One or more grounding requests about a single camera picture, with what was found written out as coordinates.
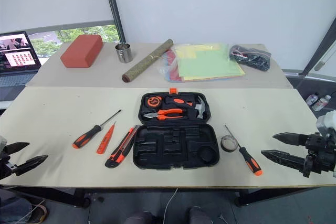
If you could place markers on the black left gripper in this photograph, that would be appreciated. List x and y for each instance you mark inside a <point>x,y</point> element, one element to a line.
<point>4,166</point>

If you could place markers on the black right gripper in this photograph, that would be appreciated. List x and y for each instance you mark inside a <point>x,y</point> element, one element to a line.
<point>320,153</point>

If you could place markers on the short orange black screwdriver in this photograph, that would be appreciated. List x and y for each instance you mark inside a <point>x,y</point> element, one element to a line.
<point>249,161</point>

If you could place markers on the black electrical tape roll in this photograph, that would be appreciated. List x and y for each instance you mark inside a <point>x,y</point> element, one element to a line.
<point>223,146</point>

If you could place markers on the long orange black screwdriver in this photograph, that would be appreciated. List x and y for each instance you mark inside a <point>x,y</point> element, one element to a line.
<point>88,135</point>

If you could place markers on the orange tester pen screwdriver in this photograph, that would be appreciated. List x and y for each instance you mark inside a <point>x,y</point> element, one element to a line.
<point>104,142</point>

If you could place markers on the orange black utility knife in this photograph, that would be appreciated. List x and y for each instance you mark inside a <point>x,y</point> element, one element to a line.
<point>120,151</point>

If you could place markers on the black plastic tool case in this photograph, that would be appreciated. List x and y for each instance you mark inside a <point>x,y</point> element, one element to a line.
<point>176,145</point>

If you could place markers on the blue jeans leg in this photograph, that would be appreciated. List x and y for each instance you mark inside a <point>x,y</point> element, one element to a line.
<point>13,207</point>

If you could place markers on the small clear bottle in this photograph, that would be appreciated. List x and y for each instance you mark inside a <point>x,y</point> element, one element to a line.
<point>312,100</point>

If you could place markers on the small white bottle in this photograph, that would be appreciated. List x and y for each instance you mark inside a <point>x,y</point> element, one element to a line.
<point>320,103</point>

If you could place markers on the brown shoe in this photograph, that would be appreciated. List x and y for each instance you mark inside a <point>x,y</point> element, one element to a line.
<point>39,214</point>

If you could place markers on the open laptop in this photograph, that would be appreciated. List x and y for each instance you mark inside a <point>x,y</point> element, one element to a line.
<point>17,53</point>

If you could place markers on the dark rounded shape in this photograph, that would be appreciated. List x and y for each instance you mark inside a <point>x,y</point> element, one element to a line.
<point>139,218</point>
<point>200,216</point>

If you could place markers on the plastic bag of coloured paper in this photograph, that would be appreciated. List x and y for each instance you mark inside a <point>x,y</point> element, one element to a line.
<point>207,62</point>

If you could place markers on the red brick block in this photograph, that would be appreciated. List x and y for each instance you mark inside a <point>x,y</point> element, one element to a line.
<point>80,52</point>

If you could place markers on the orange black tape measure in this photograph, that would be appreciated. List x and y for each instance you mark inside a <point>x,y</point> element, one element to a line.
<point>154,102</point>

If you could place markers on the stainless steel cup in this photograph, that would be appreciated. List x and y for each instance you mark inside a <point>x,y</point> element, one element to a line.
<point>124,53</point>

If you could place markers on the rolled brown mat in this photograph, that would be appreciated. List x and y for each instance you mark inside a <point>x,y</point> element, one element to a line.
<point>147,61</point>

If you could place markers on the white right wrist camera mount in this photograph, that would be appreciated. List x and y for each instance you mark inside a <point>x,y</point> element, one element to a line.
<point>327,123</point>

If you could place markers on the black table frame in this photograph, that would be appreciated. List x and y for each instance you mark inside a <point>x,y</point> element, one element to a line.
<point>52,195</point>

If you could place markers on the dark slanted frame bar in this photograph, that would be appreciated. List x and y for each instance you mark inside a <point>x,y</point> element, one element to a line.
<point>319,48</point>

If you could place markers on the dark window frame post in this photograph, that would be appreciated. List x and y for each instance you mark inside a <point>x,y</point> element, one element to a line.
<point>113,6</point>

